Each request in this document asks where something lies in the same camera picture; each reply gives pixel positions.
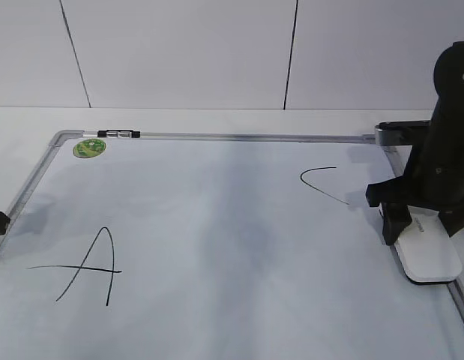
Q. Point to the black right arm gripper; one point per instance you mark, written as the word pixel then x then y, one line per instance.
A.
pixel 434 174

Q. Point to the white board eraser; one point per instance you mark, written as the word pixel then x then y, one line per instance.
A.
pixel 425 251

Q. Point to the round green magnet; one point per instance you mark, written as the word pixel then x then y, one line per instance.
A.
pixel 89 148

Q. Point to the black and clear board clip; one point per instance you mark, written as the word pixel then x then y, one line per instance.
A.
pixel 132 134

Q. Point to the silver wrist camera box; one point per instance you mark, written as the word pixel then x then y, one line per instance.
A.
pixel 401 133

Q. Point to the white board with grey frame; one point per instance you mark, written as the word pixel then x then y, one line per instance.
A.
pixel 195 247

